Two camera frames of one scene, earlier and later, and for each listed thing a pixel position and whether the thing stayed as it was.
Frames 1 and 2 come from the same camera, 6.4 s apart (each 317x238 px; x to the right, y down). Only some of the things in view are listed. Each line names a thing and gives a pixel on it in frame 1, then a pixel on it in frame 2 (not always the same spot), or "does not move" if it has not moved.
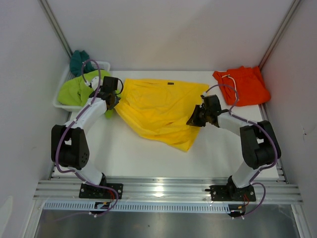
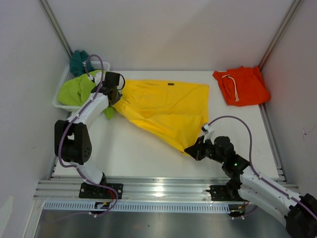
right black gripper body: [200, 116] -> [207, 150]
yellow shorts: [163, 108] does not move
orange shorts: [242, 86] does not move
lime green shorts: [78, 90] does not move
